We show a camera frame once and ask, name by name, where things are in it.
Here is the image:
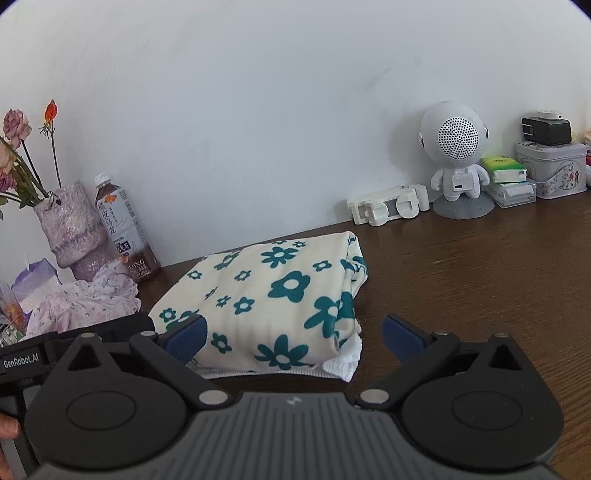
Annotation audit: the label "cream teal floral garment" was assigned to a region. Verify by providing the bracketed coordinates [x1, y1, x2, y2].
[149, 231, 369, 382]

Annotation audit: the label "person's left hand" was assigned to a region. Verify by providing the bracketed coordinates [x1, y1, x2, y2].
[0, 414, 20, 480]

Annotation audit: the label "pink floral crumpled garment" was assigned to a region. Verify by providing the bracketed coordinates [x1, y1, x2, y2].
[25, 260, 141, 339]

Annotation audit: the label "purple tissue pack upper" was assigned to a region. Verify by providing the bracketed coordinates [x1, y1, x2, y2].
[11, 259, 61, 302]

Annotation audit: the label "tea drink plastic bottle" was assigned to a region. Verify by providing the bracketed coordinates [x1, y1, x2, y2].
[94, 173, 161, 283]

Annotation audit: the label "purple textured vase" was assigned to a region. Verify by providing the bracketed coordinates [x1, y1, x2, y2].
[33, 181, 111, 282]

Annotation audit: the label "white plastic clip holder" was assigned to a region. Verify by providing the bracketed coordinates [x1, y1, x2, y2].
[346, 184, 430, 227]

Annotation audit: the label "dried pink rose bouquet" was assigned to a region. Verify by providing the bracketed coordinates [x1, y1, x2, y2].
[1, 109, 61, 209]

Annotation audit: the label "green white tissue packs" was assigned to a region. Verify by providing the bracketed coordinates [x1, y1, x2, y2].
[480, 156, 537, 209]

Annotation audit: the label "white robot figurine speaker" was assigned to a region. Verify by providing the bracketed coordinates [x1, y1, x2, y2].
[419, 101, 495, 220]

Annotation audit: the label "grey floral tin box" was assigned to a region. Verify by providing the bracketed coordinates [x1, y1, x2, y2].
[515, 141, 587, 200]

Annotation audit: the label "black small box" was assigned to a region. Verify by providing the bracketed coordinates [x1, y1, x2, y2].
[521, 111, 572, 147]

